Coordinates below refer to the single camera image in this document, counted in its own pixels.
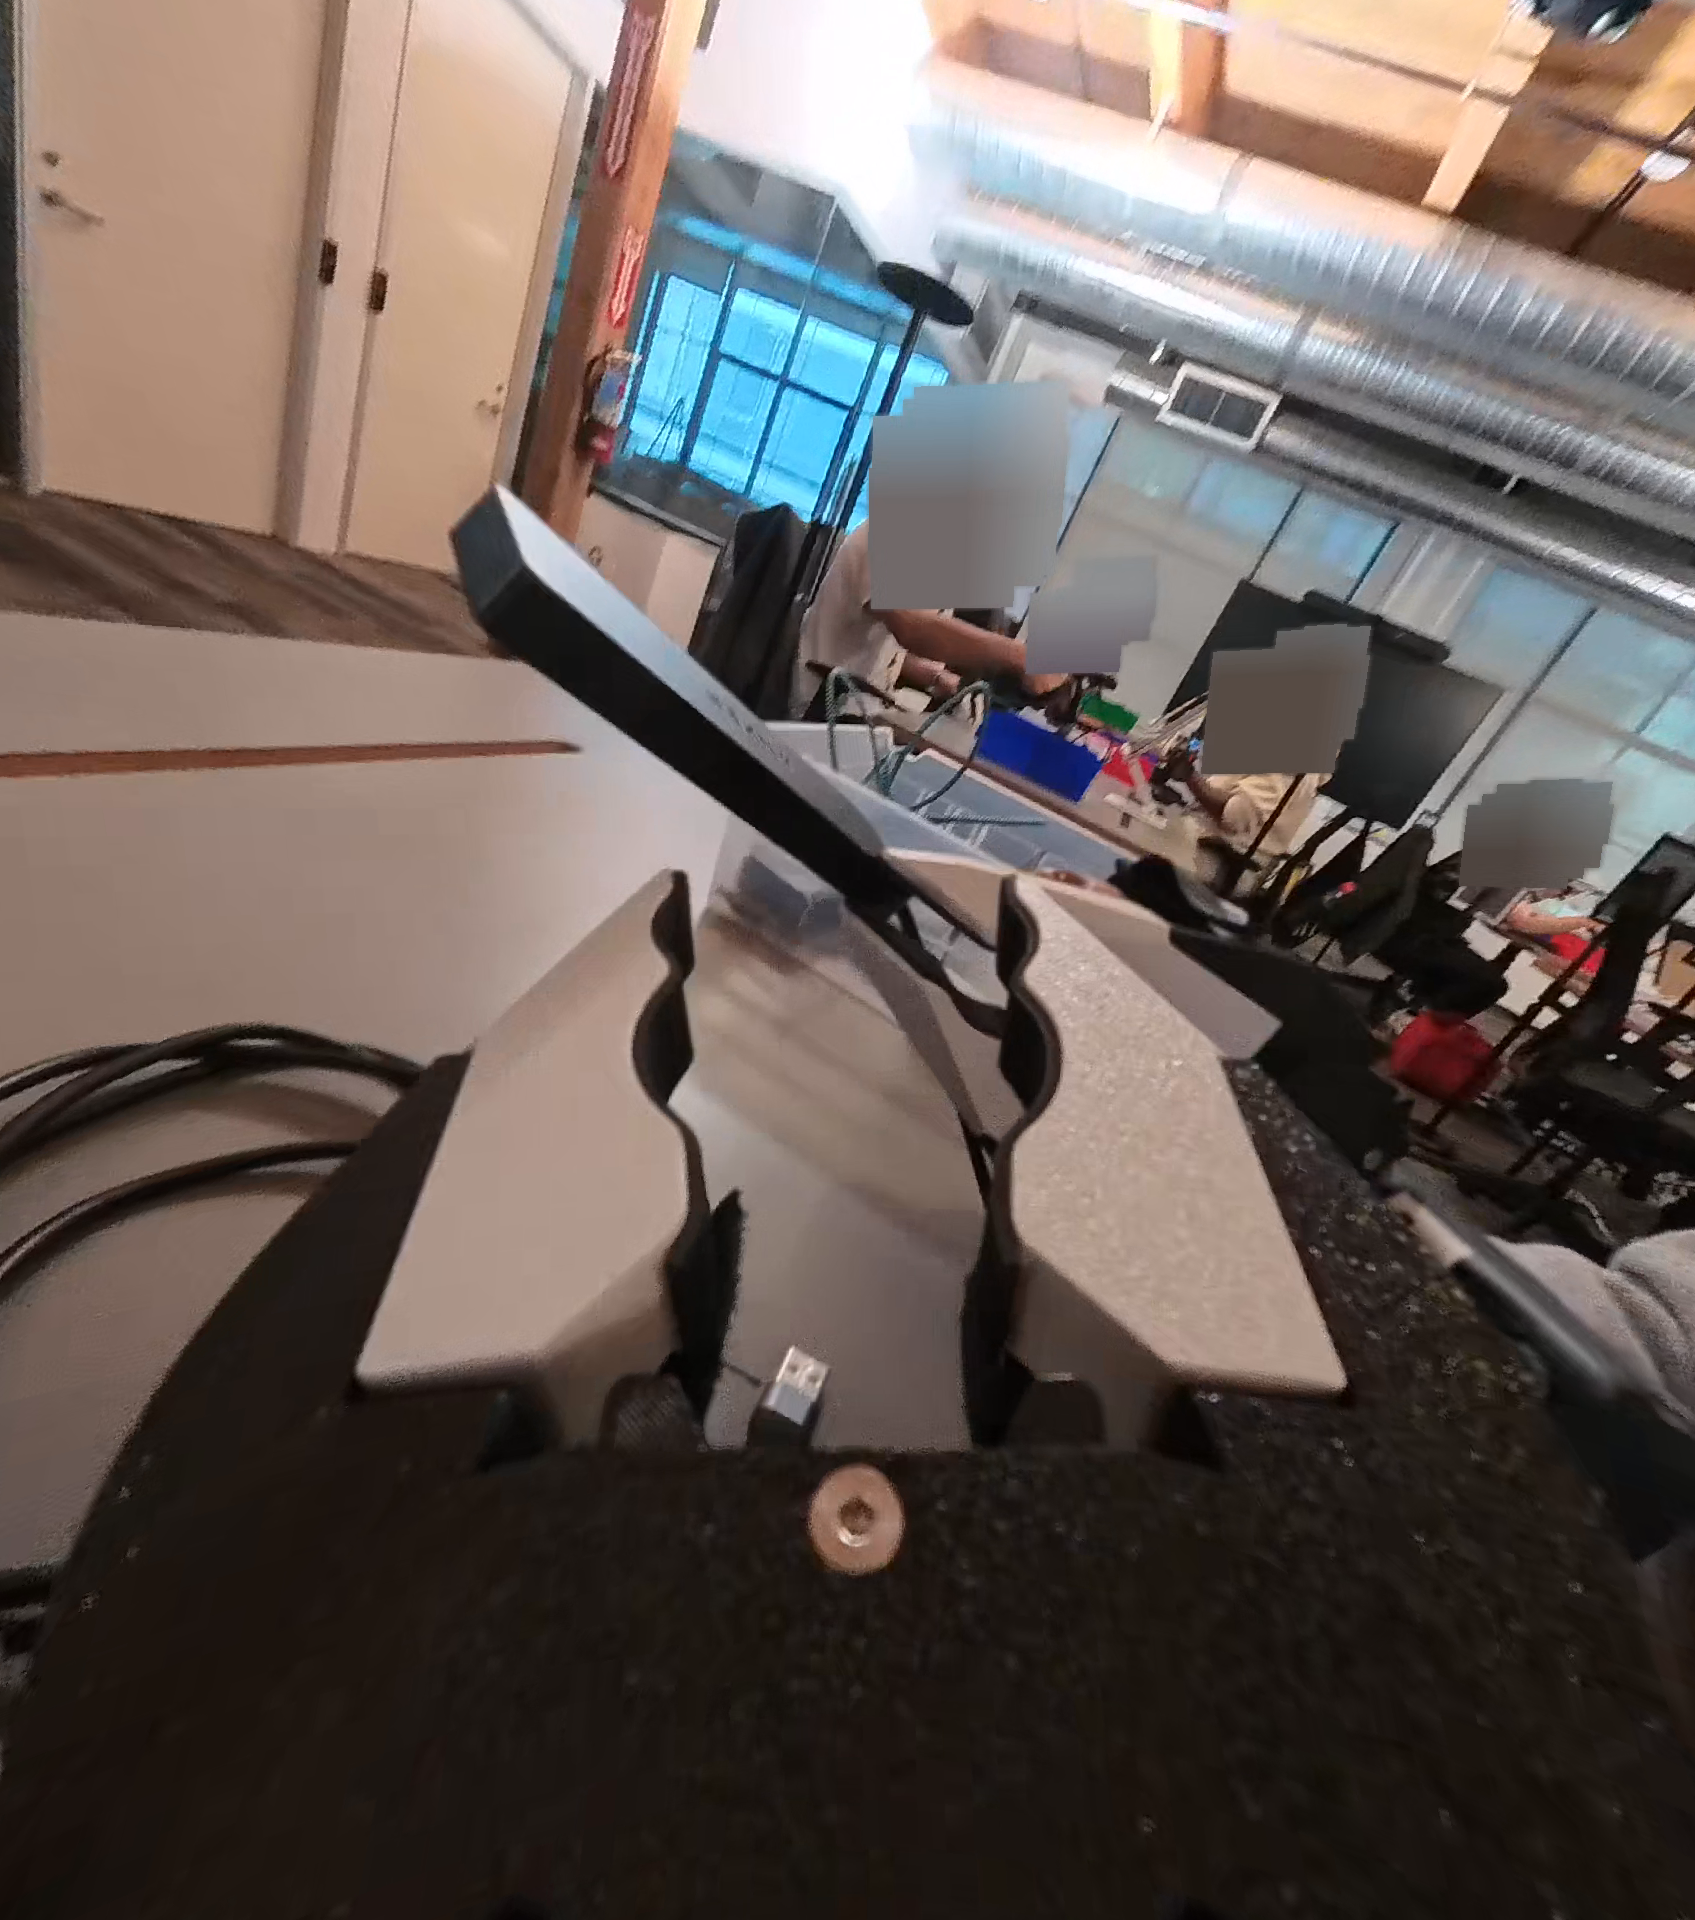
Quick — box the white door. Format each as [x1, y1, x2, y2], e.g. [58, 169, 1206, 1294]
[338, 0, 594, 571]
[22, 0, 340, 533]

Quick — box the small dark grey box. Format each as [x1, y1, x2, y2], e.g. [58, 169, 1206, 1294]
[732, 851, 846, 943]

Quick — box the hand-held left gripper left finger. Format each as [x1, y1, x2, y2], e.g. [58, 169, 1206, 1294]
[356, 865, 712, 1445]

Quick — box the black usb hub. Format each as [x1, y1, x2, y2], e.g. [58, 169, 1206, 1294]
[452, 483, 972, 939]

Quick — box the wooden office desk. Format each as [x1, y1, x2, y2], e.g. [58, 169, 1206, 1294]
[878, 703, 1240, 887]

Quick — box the wooden post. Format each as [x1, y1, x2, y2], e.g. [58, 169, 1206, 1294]
[532, 0, 706, 542]

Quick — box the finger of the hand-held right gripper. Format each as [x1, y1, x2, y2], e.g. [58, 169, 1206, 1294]
[882, 845, 1284, 1062]
[818, 895, 1012, 1146]

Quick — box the teal braided usb cable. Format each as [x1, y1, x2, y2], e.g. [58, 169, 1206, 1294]
[824, 673, 1044, 842]

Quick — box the blue plastic bin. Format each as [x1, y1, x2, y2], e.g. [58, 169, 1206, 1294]
[970, 707, 1102, 800]

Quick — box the silver ventilation duct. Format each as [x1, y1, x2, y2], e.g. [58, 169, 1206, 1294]
[1260, 392, 1695, 589]
[922, 89, 1695, 511]

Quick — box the black office chair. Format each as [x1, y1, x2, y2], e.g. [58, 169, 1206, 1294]
[1508, 900, 1695, 1253]

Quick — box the clear plastic bin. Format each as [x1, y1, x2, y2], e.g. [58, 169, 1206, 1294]
[764, 716, 1142, 961]

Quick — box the black usb cable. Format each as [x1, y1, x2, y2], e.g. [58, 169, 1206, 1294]
[0, 1025, 838, 1877]

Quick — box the black floor lamp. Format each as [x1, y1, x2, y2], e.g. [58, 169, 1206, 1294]
[818, 262, 976, 527]

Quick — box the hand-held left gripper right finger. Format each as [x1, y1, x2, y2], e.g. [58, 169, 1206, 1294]
[994, 874, 1348, 1450]

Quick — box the large black screen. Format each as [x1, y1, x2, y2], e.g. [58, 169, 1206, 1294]
[1208, 575, 1506, 827]

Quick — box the dark jacket on chair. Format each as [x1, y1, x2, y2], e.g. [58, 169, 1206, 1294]
[690, 501, 850, 722]

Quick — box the white cabinet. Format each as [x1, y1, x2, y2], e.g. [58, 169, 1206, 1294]
[584, 493, 730, 648]

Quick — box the red bag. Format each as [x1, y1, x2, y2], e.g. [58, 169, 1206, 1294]
[1388, 1008, 1502, 1104]

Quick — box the white vent grille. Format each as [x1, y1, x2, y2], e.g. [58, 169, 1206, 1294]
[1162, 359, 1284, 449]

